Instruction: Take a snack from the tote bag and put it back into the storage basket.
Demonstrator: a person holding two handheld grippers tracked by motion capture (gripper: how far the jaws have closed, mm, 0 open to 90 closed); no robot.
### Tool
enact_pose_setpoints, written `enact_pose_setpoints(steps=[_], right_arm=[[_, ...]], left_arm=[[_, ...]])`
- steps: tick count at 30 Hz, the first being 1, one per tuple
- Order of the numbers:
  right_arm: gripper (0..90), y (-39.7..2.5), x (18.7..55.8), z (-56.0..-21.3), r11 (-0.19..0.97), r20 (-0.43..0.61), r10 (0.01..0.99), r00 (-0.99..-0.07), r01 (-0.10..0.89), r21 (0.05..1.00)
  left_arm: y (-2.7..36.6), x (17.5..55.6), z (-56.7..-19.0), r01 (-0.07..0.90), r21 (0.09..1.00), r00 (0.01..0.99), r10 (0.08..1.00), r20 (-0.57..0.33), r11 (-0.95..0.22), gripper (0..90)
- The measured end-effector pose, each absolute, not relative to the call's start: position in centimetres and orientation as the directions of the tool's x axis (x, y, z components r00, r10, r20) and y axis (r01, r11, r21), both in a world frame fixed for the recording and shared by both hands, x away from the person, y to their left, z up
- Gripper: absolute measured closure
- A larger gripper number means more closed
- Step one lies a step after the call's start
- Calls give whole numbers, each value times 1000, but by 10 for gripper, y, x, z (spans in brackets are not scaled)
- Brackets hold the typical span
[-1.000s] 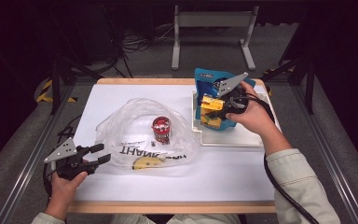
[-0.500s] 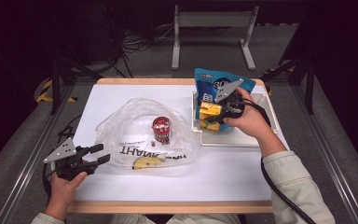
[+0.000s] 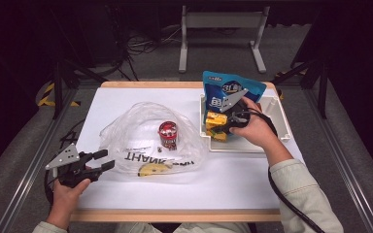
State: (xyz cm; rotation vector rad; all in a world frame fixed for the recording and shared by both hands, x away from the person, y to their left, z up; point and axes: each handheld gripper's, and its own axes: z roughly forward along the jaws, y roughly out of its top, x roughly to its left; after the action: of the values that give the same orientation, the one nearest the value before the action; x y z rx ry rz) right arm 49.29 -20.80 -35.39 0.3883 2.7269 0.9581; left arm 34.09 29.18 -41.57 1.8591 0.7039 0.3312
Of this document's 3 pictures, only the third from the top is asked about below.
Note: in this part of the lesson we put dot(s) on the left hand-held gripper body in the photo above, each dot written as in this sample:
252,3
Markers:
63,157

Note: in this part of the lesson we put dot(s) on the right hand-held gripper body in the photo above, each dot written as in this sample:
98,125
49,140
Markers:
236,111

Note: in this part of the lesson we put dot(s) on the yellow drink carton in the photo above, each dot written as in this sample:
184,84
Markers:
215,119

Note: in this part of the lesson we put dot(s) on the blue snack bag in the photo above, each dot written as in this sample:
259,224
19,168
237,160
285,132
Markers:
213,85

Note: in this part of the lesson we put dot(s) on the white plastic tray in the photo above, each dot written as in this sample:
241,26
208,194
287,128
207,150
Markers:
281,113

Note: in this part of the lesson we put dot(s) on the translucent plastic shopping bag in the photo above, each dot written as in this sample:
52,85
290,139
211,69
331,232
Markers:
136,129

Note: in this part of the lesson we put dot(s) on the person's right hand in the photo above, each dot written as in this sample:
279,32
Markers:
257,129

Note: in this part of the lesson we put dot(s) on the person's left hand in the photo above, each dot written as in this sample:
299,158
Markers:
68,194

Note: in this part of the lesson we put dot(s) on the red round can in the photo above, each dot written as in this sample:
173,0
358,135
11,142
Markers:
168,132

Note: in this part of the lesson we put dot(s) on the yellow black striped tape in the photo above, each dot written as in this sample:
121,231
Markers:
47,95

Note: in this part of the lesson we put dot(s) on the white table cover board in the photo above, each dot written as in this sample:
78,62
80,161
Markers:
191,191

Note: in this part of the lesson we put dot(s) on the black metal stand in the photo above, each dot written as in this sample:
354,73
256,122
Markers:
317,81

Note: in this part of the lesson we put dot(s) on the white metal stand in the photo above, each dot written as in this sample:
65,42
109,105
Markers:
223,21

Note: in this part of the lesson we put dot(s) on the person's legs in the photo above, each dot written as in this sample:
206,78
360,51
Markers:
184,228

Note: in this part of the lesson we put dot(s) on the aluminium floor rail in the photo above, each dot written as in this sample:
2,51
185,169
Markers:
343,161
29,174

